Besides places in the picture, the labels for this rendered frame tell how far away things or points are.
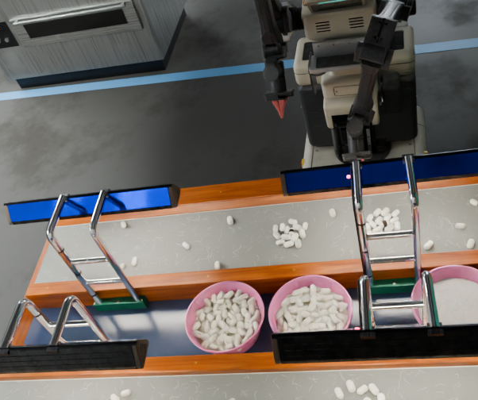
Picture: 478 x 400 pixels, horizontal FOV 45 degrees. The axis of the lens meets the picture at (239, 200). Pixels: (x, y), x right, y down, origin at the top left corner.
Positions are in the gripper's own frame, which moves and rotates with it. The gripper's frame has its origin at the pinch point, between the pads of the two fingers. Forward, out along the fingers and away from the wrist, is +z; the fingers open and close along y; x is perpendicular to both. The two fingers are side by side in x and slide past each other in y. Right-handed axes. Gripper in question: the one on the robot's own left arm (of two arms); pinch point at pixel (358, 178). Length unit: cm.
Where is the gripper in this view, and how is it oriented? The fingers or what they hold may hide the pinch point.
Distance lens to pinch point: 212.6
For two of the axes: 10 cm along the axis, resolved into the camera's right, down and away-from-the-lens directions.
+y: 9.7, -0.9, -2.2
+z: 0.7, 9.9, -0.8
